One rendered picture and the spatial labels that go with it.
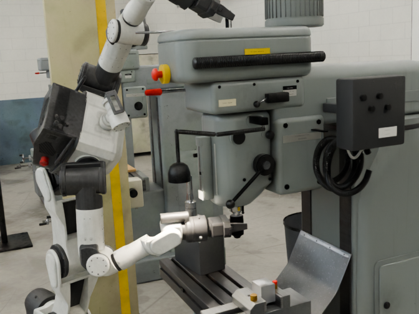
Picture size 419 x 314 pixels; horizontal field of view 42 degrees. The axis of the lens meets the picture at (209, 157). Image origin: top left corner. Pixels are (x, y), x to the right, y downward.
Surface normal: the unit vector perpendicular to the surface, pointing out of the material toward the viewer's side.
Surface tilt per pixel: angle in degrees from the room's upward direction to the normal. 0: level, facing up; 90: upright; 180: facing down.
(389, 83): 90
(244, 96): 90
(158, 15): 90
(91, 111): 57
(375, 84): 90
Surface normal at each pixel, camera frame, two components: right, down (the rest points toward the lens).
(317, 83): 0.41, 0.15
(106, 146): 0.54, -0.45
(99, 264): 0.02, 0.10
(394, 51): -0.91, 0.12
